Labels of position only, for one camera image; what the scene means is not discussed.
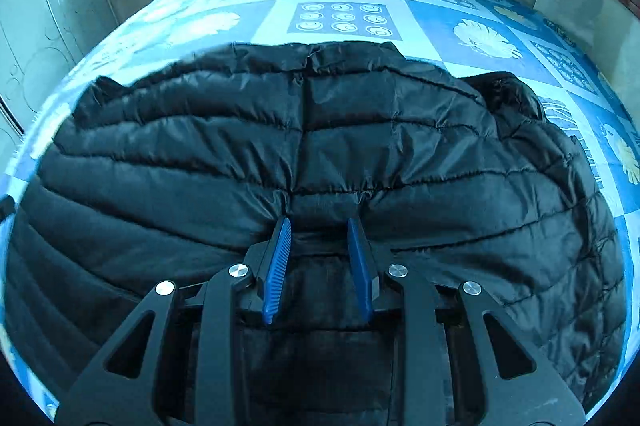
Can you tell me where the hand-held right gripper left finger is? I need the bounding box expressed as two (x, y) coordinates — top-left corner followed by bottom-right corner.
(52, 215), (293, 426)

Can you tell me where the black puffer jacket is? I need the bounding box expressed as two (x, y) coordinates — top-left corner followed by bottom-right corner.
(2, 40), (628, 426)

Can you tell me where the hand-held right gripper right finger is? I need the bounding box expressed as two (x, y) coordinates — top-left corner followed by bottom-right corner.
(347, 218), (587, 426)

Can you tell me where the white sliding door wardrobe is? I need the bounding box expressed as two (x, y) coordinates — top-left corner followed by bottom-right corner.
(0, 0), (121, 157)

